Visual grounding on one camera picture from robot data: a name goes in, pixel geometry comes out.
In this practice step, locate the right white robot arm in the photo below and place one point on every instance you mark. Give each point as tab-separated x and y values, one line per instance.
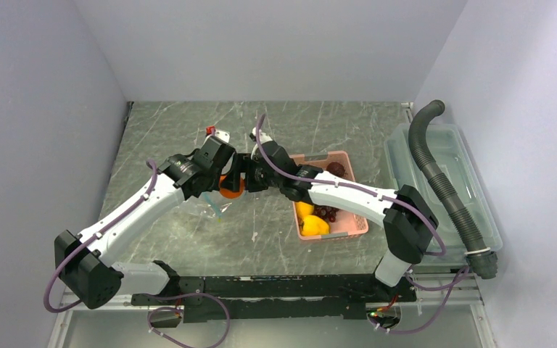
408	222

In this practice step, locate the orange fruit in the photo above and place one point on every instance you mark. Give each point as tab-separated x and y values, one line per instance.
229	193

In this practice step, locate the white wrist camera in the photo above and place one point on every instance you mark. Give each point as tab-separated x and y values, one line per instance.
264	137
223	135

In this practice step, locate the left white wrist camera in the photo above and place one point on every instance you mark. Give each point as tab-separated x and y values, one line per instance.
223	135

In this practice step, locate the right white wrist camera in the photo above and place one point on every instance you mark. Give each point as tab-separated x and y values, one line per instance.
264	137

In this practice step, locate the clear zip bag blue zipper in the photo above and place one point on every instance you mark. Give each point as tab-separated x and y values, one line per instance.
208	205

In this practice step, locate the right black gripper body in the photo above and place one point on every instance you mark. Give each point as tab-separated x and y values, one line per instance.
259	180

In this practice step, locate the pink perforated plastic basket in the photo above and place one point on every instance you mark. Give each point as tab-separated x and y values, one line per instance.
347	224

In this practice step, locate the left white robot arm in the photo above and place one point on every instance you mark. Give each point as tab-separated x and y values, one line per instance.
87	262

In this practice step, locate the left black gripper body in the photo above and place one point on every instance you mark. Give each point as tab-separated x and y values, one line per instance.
215	183

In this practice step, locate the dark red grape bunch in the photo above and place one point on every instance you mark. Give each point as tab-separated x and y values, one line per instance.
326	213

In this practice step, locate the yellow lemon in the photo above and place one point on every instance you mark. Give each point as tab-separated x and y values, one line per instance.
303	209

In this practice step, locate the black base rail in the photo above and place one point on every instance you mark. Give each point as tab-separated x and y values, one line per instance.
349	296

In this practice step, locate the dark brown passion fruit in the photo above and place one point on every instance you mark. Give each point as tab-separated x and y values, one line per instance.
337	169

